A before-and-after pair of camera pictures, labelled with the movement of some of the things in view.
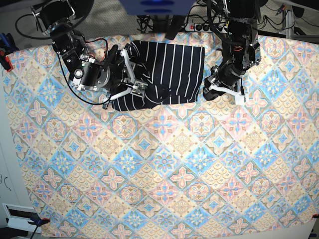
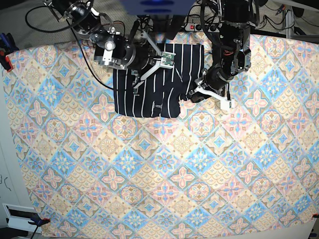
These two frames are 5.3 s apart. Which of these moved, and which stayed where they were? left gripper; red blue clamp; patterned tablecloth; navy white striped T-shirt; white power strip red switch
Moved: navy white striped T-shirt; left gripper
Stayed: patterned tablecloth; red blue clamp; white power strip red switch
